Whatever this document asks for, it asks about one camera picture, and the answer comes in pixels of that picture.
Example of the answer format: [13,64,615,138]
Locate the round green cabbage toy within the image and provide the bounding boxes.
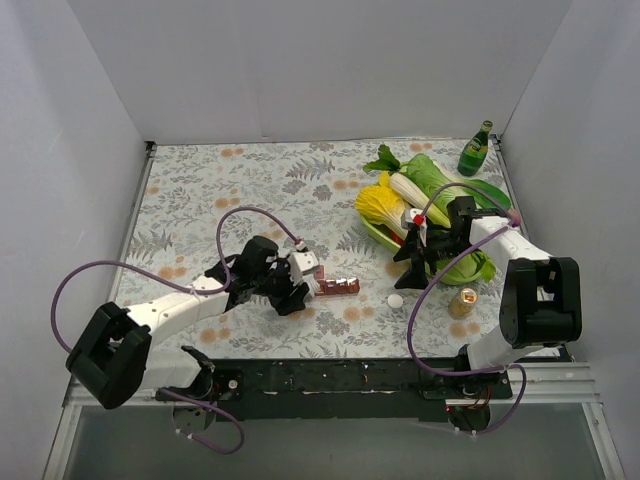
[440,250,496,286]

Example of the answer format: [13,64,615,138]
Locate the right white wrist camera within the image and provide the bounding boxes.
[401,208,428,237]

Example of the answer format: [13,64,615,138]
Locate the white bottle cap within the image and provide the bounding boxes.
[387,294,404,309]

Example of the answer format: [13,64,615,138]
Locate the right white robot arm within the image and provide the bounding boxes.
[394,196,582,398]

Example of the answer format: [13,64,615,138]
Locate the red weekly pill organizer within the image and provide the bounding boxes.
[310,266,360,296]

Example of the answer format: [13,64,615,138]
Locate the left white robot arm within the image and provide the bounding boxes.
[66,236,320,409]

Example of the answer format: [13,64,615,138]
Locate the green glass bottle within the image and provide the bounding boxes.
[457,120,493,177]

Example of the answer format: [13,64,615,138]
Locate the green bok choy toy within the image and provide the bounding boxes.
[400,154,512,214]

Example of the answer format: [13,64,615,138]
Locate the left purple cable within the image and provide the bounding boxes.
[51,206,306,455]

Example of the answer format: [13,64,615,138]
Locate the yellow napa cabbage toy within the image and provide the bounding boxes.
[355,171,408,239]

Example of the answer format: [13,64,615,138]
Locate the pink radish toy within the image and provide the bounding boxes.
[509,208,521,227]

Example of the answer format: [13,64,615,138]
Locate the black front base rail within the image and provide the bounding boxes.
[144,357,516,424]

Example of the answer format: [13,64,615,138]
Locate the green oval vegetable tray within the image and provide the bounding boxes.
[359,214,494,287]

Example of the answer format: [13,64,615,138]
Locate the floral patterned table mat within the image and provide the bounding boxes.
[114,140,503,358]

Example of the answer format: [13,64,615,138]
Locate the small orange-lid jar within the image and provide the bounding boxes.
[448,287,478,319]

